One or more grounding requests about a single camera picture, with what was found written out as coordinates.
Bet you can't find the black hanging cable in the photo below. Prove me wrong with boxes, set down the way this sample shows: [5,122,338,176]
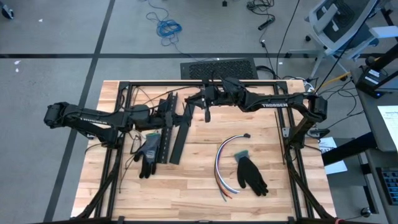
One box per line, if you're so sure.
[314,0,380,93]
[275,0,302,74]

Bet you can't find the grey side desk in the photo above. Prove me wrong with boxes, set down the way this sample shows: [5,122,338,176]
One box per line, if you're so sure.
[351,65,398,224]

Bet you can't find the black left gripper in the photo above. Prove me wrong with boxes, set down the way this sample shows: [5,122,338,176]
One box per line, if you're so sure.
[150,108,191,129]

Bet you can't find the blue floor cable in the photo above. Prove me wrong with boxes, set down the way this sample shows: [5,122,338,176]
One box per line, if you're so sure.
[138,0,194,58]

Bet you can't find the bundle of coloured cables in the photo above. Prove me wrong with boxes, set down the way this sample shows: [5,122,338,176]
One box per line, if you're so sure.
[214,134,228,202]
[217,134,241,194]
[215,134,233,199]
[216,134,237,195]

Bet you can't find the grey mesh office chair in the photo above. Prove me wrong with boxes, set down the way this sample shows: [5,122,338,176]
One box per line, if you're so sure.
[287,0,398,81]

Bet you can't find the white paper sheet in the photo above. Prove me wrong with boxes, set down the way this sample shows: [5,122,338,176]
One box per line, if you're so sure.
[317,136,348,175]

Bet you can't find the black desk beam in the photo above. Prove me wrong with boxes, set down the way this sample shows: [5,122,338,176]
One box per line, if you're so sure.
[321,132,379,167]

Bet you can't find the work glove with blue label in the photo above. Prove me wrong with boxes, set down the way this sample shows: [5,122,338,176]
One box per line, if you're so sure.
[133,133,162,179]

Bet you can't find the black floor cable coil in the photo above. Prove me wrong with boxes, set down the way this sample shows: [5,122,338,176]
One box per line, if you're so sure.
[246,0,276,19]

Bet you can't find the black computer tower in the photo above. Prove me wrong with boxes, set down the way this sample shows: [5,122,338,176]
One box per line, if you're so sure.
[179,57,259,81]

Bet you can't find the black slotted cable duct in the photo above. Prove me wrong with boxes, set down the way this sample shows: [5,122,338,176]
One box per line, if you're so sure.
[156,91,180,165]

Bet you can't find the yellow floor cable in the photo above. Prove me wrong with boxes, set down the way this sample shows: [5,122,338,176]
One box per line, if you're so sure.
[313,72,353,93]

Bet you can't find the black stand post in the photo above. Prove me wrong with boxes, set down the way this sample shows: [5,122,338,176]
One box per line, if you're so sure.
[365,43,398,74]

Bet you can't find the black duct cover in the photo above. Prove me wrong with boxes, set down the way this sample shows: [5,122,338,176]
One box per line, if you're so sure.
[169,102,197,166]

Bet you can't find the black caster foot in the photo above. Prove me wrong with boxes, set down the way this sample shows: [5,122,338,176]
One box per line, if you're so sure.
[1,4,15,21]

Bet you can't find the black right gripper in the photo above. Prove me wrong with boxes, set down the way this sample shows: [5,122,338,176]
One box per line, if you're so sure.
[185,77,248,108]

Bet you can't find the black keyboard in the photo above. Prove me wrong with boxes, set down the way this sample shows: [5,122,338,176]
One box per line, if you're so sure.
[375,167,398,206]

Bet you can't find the white printed sheet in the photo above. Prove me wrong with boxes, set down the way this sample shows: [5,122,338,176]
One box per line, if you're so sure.
[377,105,398,152]

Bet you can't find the black power strip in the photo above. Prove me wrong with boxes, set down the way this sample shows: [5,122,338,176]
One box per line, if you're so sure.
[257,17,276,31]

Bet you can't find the black device box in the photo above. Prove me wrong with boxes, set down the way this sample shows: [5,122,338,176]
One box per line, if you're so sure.
[355,66,398,100]

